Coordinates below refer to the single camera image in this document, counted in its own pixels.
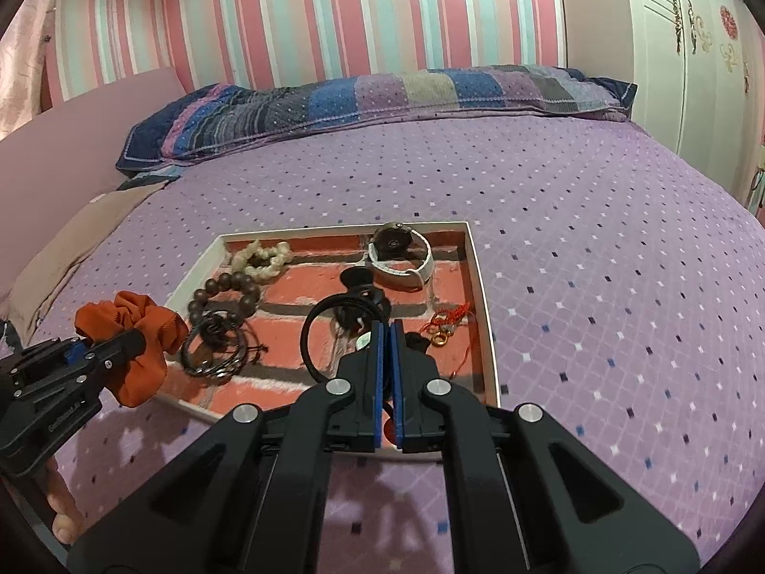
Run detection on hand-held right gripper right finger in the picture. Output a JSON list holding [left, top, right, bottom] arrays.
[[387, 318, 701, 574]]

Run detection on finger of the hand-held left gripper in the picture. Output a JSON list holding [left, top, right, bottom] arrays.
[[15, 336, 86, 375], [56, 328, 148, 385]]

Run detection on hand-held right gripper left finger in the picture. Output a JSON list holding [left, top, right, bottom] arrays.
[[66, 318, 386, 574]]

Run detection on orange scrunchie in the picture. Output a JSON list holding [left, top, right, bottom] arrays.
[[75, 290, 189, 408]]

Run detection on red string bracelet gold rings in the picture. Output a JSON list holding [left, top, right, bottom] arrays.
[[418, 305, 479, 380]]

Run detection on black hair tie red balls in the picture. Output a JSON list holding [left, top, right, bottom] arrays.
[[300, 294, 395, 437]]

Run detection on black braided leather bracelet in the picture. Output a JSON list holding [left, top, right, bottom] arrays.
[[179, 309, 270, 382]]

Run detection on black hair claw clip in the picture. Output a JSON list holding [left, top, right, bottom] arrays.
[[339, 268, 392, 330]]

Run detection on white jewelry box red lining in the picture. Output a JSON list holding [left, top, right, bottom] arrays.
[[156, 221, 503, 463]]

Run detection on brown wooden bead bracelet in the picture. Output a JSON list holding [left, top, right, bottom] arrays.
[[190, 271, 264, 327]]

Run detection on person's left hand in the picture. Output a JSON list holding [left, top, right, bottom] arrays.
[[43, 457, 83, 546]]

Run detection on beige cloth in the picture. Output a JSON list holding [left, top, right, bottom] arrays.
[[6, 182, 174, 342]]

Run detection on white band wristwatch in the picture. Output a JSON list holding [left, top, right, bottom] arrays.
[[366, 222, 435, 291]]

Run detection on pink padded headboard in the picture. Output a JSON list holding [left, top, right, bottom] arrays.
[[0, 67, 189, 306]]

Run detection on pink curtain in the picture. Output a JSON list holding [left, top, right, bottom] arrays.
[[0, 0, 66, 138]]

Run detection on striped patchwork pillow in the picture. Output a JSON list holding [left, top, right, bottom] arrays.
[[116, 65, 639, 177]]

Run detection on white wardrobe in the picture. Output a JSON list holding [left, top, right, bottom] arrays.
[[622, 0, 765, 216]]

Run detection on white bead bracelet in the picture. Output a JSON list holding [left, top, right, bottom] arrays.
[[230, 239, 294, 282]]

